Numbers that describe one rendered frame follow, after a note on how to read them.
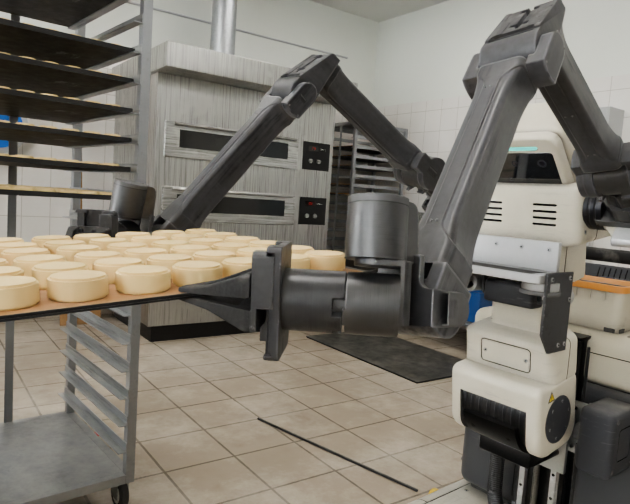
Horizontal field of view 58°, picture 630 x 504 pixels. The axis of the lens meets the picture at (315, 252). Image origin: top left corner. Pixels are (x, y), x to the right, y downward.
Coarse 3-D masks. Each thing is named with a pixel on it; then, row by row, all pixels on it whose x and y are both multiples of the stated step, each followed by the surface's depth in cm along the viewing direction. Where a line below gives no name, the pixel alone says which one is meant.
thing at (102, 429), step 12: (60, 396) 229; (72, 396) 225; (72, 408) 217; (84, 408) 214; (84, 420) 207; (96, 420) 205; (96, 432) 198; (108, 432) 196; (108, 444) 189; (120, 444) 188
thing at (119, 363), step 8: (64, 328) 228; (72, 328) 224; (72, 336) 217; (80, 336) 217; (88, 336) 210; (88, 344) 208; (96, 344) 204; (96, 352) 199; (104, 352) 198; (112, 352) 192; (104, 360) 191; (112, 360) 191; (120, 360) 187; (120, 368) 184; (128, 368) 182
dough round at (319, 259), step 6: (306, 252) 68; (312, 252) 68; (318, 252) 68; (324, 252) 68; (330, 252) 68; (336, 252) 69; (342, 252) 69; (312, 258) 66; (318, 258) 66; (324, 258) 66; (330, 258) 66; (336, 258) 66; (342, 258) 67; (312, 264) 66; (318, 264) 66; (324, 264) 66; (330, 264) 66; (336, 264) 66; (342, 264) 67; (336, 270) 66; (342, 270) 68
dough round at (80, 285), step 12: (60, 276) 49; (72, 276) 49; (84, 276) 49; (96, 276) 49; (48, 288) 49; (60, 288) 48; (72, 288) 48; (84, 288) 48; (96, 288) 49; (108, 288) 51; (60, 300) 48; (72, 300) 48; (84, 300) 48
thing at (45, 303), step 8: (112, 288) 54; (176, 288) 55; (40, 296) 50; (112, 296) 51; (120, 296) 51; (128, 296) 51; (136, 296) 51; (144, 296) 51; (152, 296) 51; (40, 304) 47; (48, 304) 47; (56, 304) 47; (64, 304) 47; (72, 304) 47; (80, 304) 47; (88, 304) 48; (0, 312) 44; (8, 312) 44; (16, 312) 44; (24, 312) 44
